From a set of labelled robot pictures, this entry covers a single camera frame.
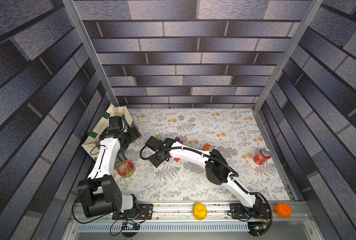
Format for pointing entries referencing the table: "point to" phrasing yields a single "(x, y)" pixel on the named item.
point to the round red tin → (126, 168)
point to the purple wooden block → (177, 139)
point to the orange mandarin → (283, 210)
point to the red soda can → (262, 157)
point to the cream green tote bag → (91, 143)
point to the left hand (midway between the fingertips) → (135, 134)
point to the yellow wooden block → (157, 137)
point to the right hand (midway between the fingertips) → (156, 158)
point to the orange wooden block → (206, 147)
